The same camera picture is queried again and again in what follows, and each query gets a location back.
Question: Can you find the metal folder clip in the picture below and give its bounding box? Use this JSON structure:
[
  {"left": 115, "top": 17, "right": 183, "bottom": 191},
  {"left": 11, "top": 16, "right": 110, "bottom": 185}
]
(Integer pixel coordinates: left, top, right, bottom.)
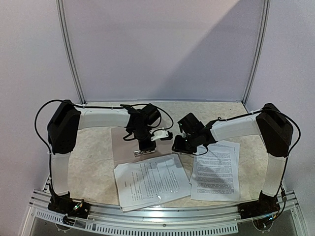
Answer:
[{"left": 133, "top": 150, "right": 156, "bottom": 158}]

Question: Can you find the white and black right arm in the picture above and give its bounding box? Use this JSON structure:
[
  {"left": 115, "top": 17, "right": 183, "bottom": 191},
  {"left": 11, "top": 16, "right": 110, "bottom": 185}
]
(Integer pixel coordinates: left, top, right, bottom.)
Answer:
[{"left": 172, "top": 103, "right": 301, "bottom": 214}]

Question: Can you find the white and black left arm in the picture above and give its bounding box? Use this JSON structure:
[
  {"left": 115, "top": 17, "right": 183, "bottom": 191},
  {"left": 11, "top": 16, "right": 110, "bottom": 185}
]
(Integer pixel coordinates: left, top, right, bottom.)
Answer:
[{"left": 47, "top": 100, "right": 161, "bottom": 213}]

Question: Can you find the white paper stack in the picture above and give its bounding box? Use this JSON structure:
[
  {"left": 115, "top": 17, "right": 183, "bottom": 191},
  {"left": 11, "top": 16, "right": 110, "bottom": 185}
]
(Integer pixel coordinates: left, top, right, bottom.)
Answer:
[{"left": 189, "top": 141, "right": 240, "bottom": 202}]

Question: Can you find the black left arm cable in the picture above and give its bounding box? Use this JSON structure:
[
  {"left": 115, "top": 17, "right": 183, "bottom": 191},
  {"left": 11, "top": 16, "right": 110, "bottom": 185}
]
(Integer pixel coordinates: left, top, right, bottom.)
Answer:
[{"left": 33, "top": 99, "right": 174, "bottom": 155}]

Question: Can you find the aluminium front rail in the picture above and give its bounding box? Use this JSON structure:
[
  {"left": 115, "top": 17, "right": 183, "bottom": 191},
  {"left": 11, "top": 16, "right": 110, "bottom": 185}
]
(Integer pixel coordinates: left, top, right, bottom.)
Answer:
[{"left": 22, "top": 191, "right": 308, "bottom": 236}]

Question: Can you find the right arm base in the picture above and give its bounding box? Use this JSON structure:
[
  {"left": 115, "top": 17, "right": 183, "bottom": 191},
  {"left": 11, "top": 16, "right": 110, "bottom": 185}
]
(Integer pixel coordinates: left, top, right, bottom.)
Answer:
[{"left": 237, "top": 191, "right": 286, "bottom": 221}]

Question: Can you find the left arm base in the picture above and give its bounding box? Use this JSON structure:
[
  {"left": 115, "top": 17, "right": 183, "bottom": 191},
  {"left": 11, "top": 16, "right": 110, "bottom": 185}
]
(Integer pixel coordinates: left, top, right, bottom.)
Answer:
[{"left": 48, "top": 192, "right": 91, "bottom": 219}]

